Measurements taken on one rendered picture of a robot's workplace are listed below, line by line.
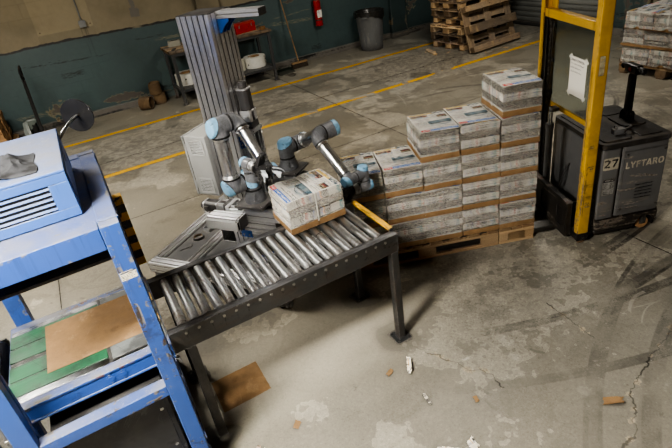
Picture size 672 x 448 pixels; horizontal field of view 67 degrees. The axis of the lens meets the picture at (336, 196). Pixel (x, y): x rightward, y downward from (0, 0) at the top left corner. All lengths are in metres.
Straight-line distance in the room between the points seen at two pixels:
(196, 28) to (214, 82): 0.35
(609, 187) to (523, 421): 1.94
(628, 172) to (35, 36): 8.30
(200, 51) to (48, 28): 6.15
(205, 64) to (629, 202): 3.23
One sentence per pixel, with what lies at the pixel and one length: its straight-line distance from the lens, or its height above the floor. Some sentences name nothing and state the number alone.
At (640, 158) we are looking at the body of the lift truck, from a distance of 4.28.
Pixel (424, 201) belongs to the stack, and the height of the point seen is 0.51.
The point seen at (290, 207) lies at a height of 1.00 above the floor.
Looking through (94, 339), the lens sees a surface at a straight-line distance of 2.83.
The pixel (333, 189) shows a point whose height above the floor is 1.01.
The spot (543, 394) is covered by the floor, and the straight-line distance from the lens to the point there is 3.21.
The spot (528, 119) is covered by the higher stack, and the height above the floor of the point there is 1.02.
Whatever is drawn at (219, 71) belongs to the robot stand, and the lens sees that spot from 3.42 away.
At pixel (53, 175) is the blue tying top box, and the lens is 2.18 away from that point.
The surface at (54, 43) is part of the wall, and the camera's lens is 9.49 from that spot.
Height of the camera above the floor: 2.43
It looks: 28 degrees down
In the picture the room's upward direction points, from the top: 9 degrees counter-clockwise
